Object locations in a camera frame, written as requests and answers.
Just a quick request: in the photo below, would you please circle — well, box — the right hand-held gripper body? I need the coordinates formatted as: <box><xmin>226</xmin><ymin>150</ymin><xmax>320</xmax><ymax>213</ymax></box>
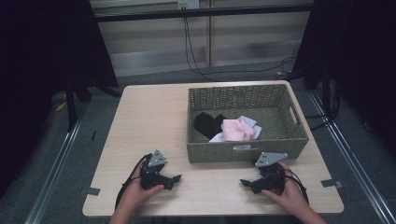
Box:
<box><xmin>249</xmin><ymin>151</ymin><xmax>290</xmax><ymax>196</ymax></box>

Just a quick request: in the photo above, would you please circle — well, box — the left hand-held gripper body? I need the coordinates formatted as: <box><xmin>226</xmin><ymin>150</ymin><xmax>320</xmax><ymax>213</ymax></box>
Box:
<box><xmin>139</xmin><ymin>149</ymin><xmax>176</xmax><ymax>191</ymax></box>

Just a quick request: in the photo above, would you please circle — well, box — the person's left hand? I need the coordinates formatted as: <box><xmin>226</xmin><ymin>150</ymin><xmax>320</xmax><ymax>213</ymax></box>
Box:
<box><xmin>116</xmin><ymin>161</ymin><xmax>165</xmax><ymax>215</ymax></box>

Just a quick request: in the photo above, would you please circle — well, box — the person's right hand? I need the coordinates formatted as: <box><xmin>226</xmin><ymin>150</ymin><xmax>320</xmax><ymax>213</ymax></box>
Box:
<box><xmin>261</xmin><ymin>161</ymin><xmax>310</xmax><ymax>217</ymax></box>

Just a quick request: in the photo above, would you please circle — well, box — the pink cloth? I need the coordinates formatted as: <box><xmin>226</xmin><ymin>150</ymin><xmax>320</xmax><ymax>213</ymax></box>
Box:
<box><xmin>220</xmin><ymin>119</ymin><xmax>258</xmax><ymax>143</ymax></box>

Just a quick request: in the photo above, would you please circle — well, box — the green woven basket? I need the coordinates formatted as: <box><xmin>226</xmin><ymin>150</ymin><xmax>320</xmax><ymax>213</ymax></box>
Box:
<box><xmin>186</xmin><ymin>83</ymin><xmax>310</xmax><ymax>164</ymax></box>

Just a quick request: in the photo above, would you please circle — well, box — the light blue cloth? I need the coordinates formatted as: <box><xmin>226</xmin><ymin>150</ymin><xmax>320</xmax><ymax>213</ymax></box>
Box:
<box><xmin>208</xmin><ymin>115</ymin><xmax>263</xmax><ymax>144</ymax></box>

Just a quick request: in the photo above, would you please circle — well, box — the black cloth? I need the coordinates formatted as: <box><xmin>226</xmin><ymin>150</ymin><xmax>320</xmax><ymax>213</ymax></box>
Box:
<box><xmin>193</xmin><ymin>111</ymin><xmax>229</xmax><ymax>140</ymax></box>

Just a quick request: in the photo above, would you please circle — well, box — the black metal stand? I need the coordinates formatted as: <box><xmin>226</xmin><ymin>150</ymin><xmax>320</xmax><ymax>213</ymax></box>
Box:
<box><xmin>320</xmin><ymin>66</ymin><xmax>333</xmax><ymax>119</ymax></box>
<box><xmin>64</xmin><ymin>73</ymin><xmax>79</xmax><ymax>133</ymax></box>

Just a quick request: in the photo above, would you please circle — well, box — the yellow floor object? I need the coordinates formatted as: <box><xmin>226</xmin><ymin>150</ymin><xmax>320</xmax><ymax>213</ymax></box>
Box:
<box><xmin>54</xmin><ymin>98</ymin><xmax>68</xmax><ymax>113</ymax></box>

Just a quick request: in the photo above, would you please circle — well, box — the dark curtain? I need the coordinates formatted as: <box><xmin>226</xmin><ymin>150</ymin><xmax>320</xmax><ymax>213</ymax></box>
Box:
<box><xmin>291</xmin><ymin>0</ymin><xmax>396</xmax><ymax>157</ymax></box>
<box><xmin>0</xmin><ymin>0</ymin><xmax>120</xmax><ymax>190</ymax></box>

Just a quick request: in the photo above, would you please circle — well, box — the black horizontal bar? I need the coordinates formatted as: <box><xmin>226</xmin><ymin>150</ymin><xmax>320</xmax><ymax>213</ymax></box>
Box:
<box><xmin>92</xmin><ymin>4</ymin><xmax>314</xmax><ymax>23</ymax></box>

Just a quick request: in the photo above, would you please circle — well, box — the left hand-held gripper cable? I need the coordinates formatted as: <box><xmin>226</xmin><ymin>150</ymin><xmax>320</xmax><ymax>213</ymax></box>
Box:
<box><xmin>114</xmin><ymin>153</ymin><xmax>153</xmax><ymax>210</ymax></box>

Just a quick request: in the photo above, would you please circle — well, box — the hand-held gripper cable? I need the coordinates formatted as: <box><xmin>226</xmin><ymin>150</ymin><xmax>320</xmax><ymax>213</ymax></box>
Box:
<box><xmin>280</xmin><ymin>168</ymin><xmax>310</xmax><ymax>205</ymax></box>
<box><xmin>114</xmin><ymin>153</ymin><xmax>153</xmax><ymax>210</ymax></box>

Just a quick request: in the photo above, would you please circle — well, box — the right hand-held gripper cable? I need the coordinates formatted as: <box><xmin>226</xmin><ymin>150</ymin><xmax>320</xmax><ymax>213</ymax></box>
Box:
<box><xmin>280</xmin><ymin>168</ymin><xmax>310</xmax><ymax>205</ymax></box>

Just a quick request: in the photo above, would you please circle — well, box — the black floor cable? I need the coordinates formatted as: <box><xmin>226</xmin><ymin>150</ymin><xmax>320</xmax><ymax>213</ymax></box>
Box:
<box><xmin>304</xmin><ymin>79</ymin><xmax>342</xmax><ymax>132</ymax></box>

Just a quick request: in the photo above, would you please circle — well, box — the metal floor rail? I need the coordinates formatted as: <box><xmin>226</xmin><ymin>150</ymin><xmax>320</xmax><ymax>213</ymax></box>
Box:
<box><xmin>23</xmin><ymin>106</ymin><xmax>90</xmax><ymax>224</ymax></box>
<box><xmin>307</xmin><ymin>91</ymin><xmax>396</xmax><ymax>224</ymax></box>

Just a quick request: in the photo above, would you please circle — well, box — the black hanging wall cable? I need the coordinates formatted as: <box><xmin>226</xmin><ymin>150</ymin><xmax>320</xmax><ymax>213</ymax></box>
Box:
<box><xmin>182</xmin><ymin>17</ymin><xmax>297</xmax><ymax>83</ymax></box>

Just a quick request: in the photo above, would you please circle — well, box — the white wall power outlet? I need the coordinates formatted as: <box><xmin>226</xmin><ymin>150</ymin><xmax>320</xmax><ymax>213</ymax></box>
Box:
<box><xmin>177</xmin><ymin>0</ymin><xmax>201</xmax><ymax>10</ymax></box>

